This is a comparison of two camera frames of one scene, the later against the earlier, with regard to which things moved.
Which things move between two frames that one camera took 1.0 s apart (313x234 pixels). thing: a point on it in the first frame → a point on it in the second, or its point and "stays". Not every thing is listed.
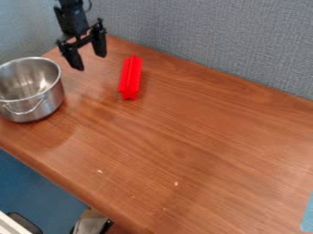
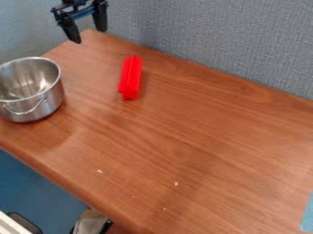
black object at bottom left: (24, 223) stays
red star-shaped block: (131, 79) stays
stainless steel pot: (32, 89) stays
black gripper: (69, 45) → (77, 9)
